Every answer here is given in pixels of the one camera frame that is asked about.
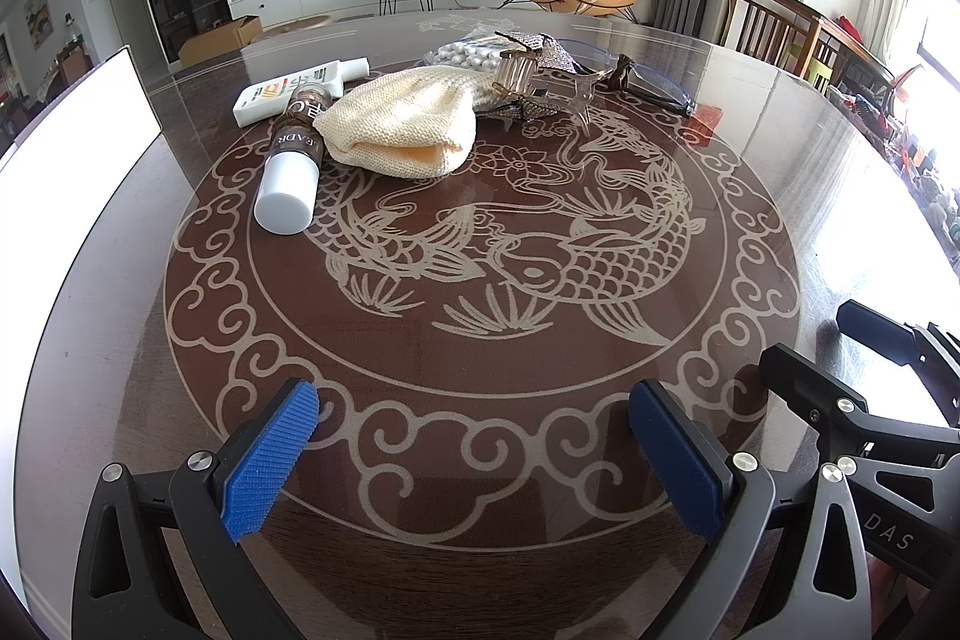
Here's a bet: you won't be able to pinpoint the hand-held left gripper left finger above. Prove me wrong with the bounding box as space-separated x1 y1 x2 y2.
73 379 320 640

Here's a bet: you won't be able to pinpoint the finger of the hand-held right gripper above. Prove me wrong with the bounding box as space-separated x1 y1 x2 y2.
836 300 960 423
759 344 960 461

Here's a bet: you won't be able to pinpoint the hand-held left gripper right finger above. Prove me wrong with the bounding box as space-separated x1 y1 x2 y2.
628 379 875 640

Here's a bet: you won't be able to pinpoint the brown bottle with white cap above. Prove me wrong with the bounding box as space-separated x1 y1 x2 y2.
253 77 335 235

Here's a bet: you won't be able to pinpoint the clear safety glasses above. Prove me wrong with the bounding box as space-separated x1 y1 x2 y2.
555 38 698 120

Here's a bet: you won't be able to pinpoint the cream knitted cloth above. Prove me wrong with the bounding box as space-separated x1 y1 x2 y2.
313 68 479 180

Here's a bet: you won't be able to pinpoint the clear hair claw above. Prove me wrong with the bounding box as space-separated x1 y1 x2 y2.
525 70 605 130

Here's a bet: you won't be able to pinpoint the brown transparent hair claw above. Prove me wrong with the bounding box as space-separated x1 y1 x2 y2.
491 49 542 103

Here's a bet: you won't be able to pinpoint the sequined hair clip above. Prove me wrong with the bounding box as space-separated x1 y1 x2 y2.
495 31 578 79

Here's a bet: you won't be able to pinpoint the wooden slatted chair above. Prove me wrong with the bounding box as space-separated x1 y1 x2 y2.
724 0 826 67
806 17 893 94

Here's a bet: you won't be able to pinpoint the white squeeze tube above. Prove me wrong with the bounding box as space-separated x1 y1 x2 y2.
232 56 371 127

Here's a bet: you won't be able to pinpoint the brown cardboard box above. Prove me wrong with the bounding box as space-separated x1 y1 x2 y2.
178 15 263 67

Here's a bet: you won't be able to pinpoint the bag of white beads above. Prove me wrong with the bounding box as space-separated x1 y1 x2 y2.
424 29 526 86

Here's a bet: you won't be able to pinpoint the framed wall painting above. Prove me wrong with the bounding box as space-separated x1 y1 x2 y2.
22 0 52 45

